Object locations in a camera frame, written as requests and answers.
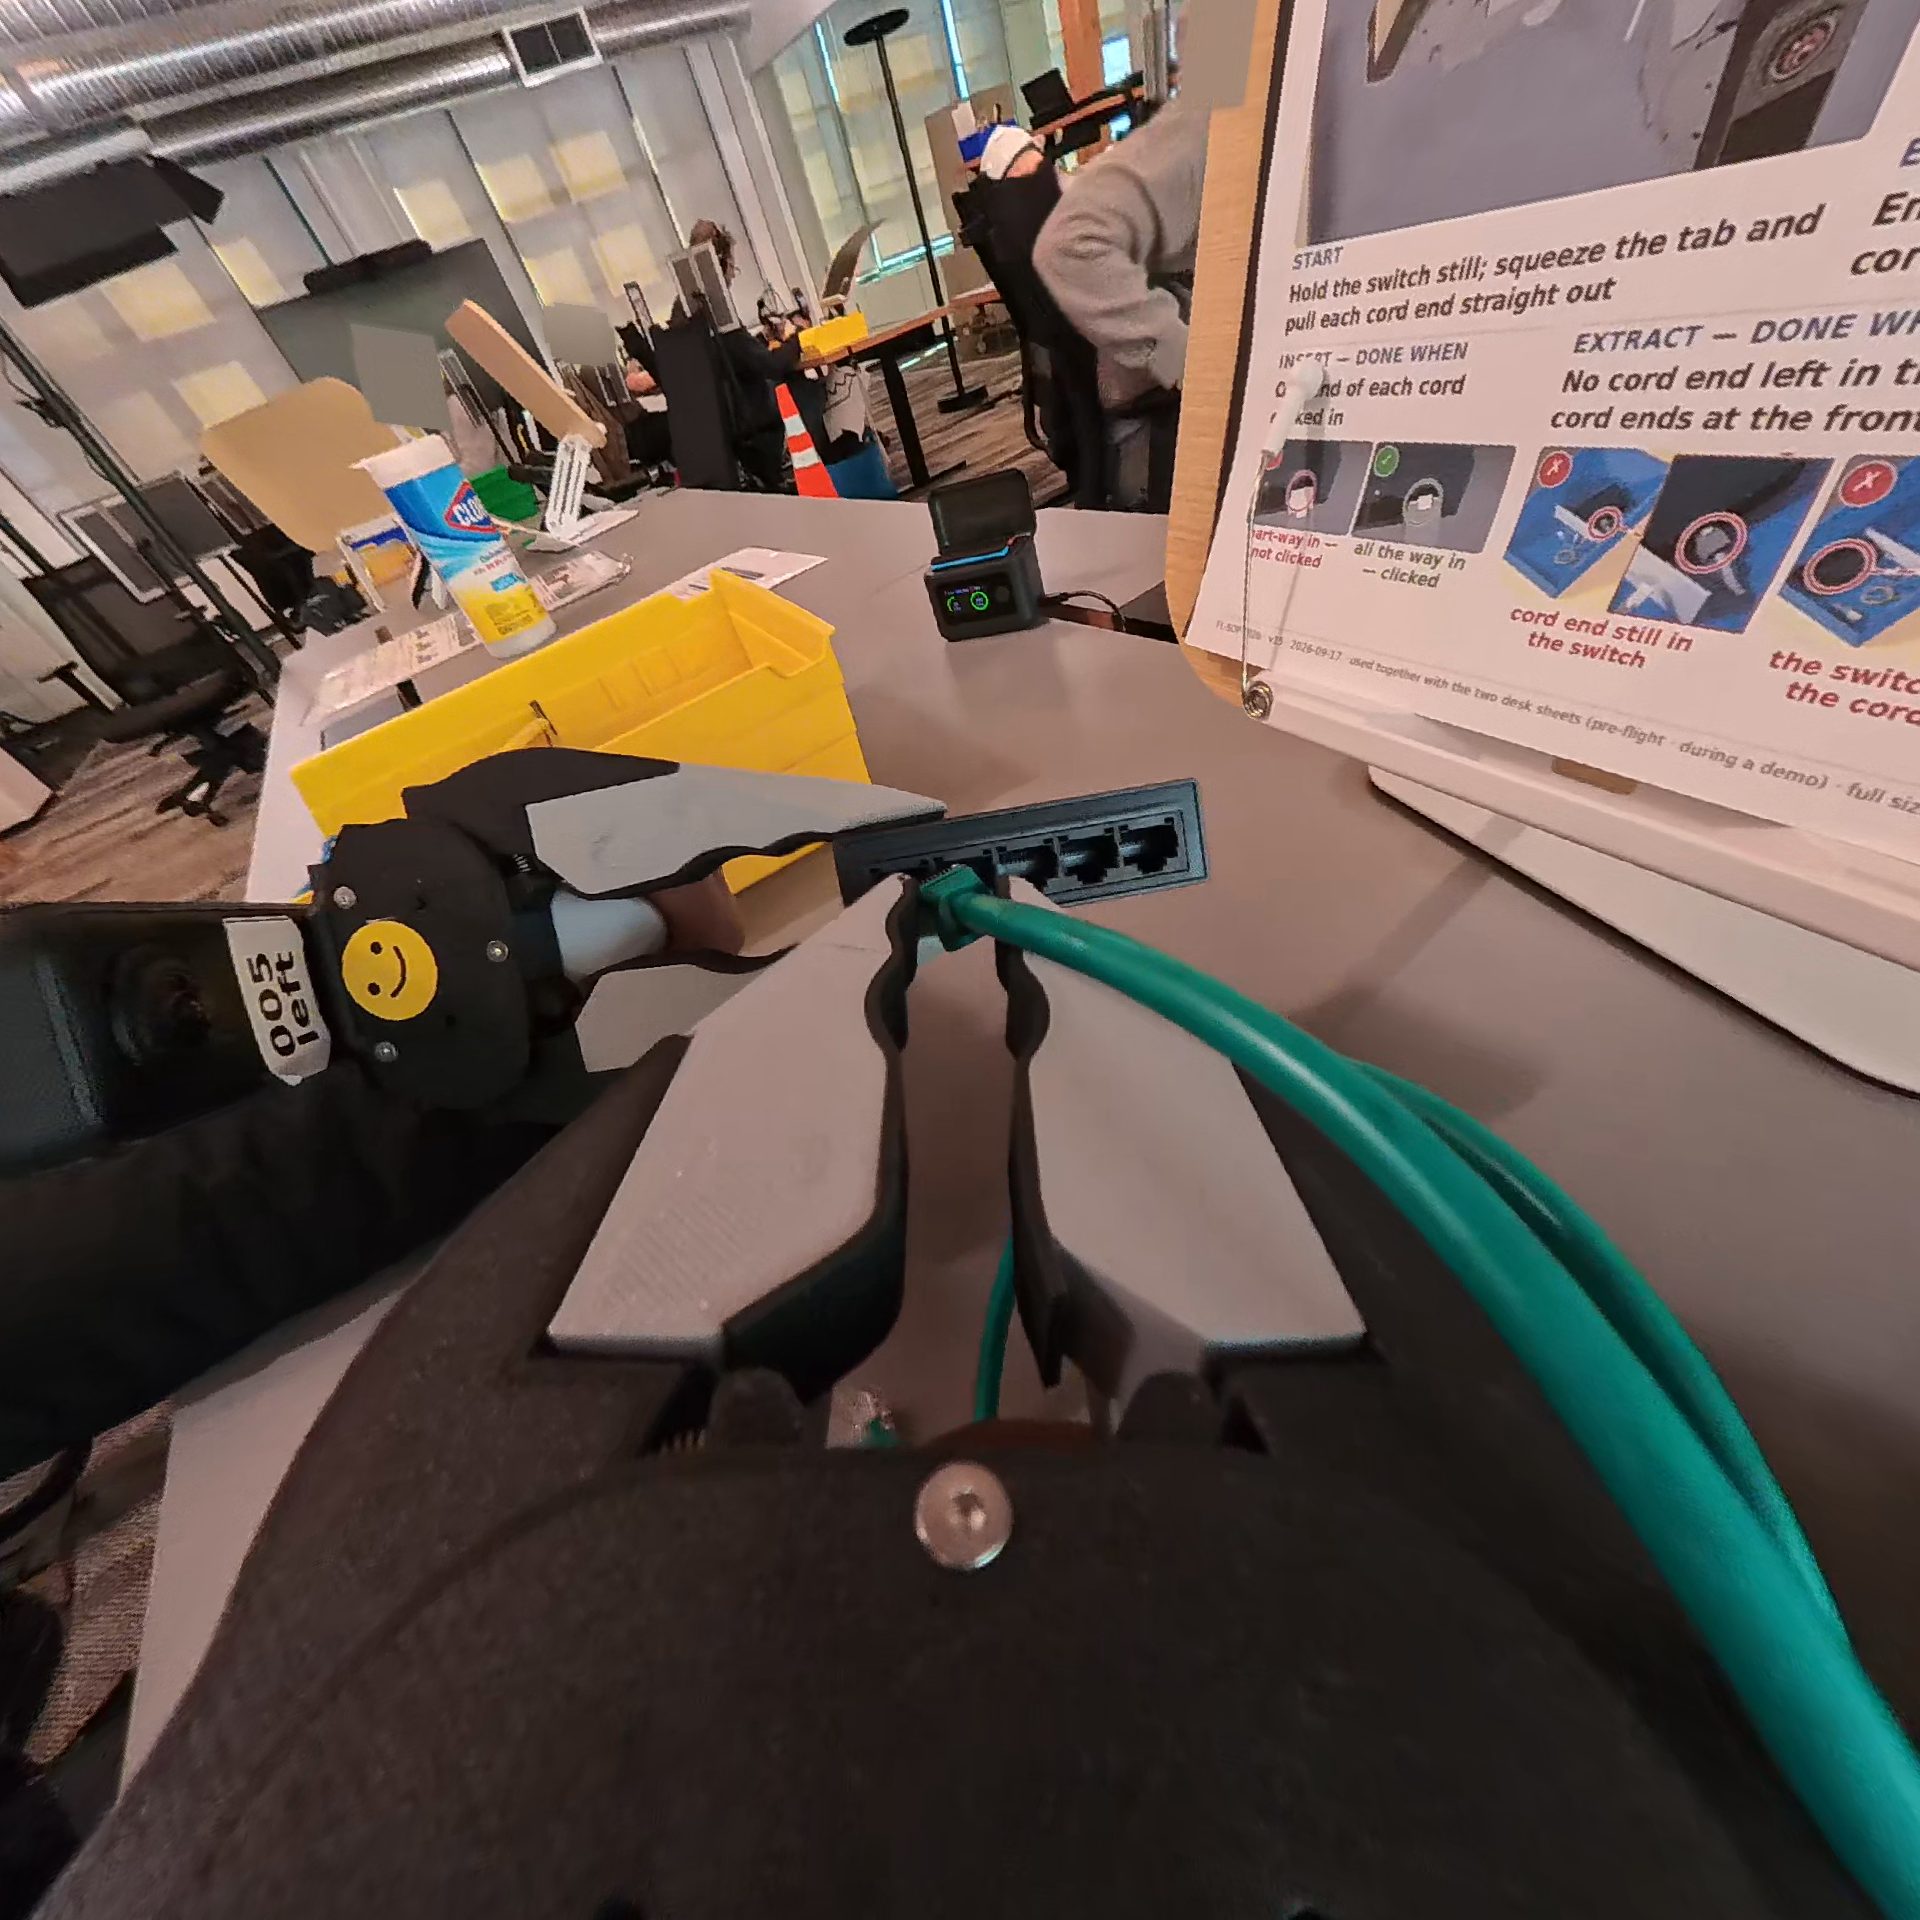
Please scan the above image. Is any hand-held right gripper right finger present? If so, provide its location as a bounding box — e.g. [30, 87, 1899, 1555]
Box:
[991, 897, 1370, 1424]

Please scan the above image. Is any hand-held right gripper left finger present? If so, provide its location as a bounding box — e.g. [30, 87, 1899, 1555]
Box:
[546, 883, 915, 1399]

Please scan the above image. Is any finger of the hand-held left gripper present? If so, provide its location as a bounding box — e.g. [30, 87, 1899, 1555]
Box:
[576, 943, 801, 1071]
[527, 764, 948, 899]

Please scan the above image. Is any green ethernet cable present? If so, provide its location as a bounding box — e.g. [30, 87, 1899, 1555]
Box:
[832, 866, 1920, 1920]

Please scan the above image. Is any black network switch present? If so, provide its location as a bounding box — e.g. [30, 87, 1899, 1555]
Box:
[832, 777, 1210, 909]

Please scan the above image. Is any person's left forearm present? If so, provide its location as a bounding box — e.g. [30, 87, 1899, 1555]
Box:
[0, 1049, 663, 1488]

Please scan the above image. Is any person's left hand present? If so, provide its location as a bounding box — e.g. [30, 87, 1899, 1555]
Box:
[663, 875, 752, 963]

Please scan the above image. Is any yellow plastic bin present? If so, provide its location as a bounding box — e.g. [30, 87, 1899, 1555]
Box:
[288, 569, 874, 899]

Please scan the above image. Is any white paper leaflet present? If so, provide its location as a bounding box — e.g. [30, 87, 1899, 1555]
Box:
[666, 547, 832, 606]

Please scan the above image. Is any disinfecting wipes canister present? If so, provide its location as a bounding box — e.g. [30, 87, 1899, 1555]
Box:
[359, 438, 557, 659]

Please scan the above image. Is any black mesh office chair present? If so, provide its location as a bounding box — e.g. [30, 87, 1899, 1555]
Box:
[131, 660, 275, 824]

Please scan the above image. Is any white lattice stand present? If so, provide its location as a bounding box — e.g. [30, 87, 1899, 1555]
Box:
[533, 438, 641, 545]

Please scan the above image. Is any small black charging case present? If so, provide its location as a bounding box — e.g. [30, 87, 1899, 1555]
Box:
[921, 472, 1045, 645]

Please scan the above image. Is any orange traffic cone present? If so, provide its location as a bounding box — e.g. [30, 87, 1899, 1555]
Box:
[775, 385, 837, 498]

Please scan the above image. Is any tilted wooden board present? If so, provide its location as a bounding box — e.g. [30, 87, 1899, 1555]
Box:
[446, 297, 611, 452]

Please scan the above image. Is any beige rounded board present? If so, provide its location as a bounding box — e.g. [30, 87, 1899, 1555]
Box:
[205, 378, 395, 553]

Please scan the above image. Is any white board stand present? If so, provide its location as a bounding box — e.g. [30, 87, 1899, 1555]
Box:
[1370, 713, 1920, 1101]

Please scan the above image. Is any wooden display board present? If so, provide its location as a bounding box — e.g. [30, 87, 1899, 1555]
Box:
[1164, 0, 1295, 720]

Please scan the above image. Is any black studio light panel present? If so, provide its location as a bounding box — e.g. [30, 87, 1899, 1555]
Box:
[0, 155, 226, 307]

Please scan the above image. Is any black floor lamp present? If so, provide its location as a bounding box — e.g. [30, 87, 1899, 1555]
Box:
[842, 11, 993, 415]

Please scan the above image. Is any printed instruction sheet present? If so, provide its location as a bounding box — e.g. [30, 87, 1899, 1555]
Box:
[1182, 0, 1920, 875]

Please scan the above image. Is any dark wall monitor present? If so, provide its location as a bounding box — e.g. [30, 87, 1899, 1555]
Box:
[258, 238, 554, 441]

